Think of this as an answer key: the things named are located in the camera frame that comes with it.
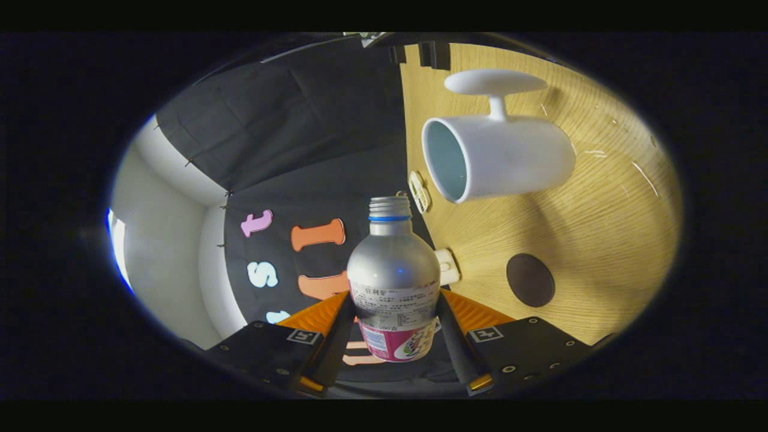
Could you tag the silver juice bottle pink label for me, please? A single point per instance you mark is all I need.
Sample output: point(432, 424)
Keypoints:
point(393, 270)

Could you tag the white cup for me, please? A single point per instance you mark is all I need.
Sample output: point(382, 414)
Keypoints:
point(510, 156)

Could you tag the dark brown round coaster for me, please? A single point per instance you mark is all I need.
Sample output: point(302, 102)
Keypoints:
point(530, 280)

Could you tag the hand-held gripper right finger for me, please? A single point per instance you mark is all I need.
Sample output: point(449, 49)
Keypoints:
point(459, 354)

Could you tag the white tray with green items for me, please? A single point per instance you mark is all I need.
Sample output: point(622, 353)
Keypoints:
point(419, 192)

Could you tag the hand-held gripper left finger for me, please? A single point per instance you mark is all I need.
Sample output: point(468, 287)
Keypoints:
point(336, 348)

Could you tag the black table clamp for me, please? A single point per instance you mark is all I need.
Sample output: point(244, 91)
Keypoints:
point(434, 54)
point(398, 54)

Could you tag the white toaster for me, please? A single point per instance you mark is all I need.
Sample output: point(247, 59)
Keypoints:
point(449, 268)

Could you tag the wooden table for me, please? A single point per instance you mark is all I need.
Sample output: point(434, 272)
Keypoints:
point(600, 240)

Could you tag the large ceiling light panel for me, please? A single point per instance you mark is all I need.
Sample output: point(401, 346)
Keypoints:
point(117, 240)

